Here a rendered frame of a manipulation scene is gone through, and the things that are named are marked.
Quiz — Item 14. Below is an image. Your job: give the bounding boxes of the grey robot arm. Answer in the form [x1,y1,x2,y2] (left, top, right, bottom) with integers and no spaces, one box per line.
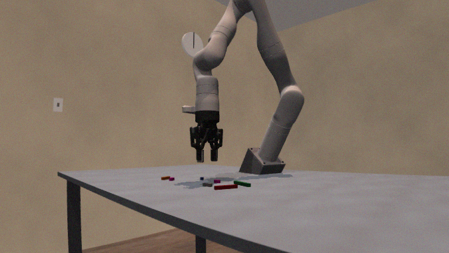
[183,0,304,162]

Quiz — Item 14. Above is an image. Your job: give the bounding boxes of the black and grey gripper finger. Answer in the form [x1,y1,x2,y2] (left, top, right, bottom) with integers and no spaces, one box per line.
[190,126,211,162]
[208,128,223,161]

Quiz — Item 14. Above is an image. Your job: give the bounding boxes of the green rod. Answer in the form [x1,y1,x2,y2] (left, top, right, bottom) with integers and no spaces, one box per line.
[234,181,250,187]

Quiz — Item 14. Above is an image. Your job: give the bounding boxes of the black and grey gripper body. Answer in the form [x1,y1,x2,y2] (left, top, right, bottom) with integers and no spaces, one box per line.
[195,111,219,140]

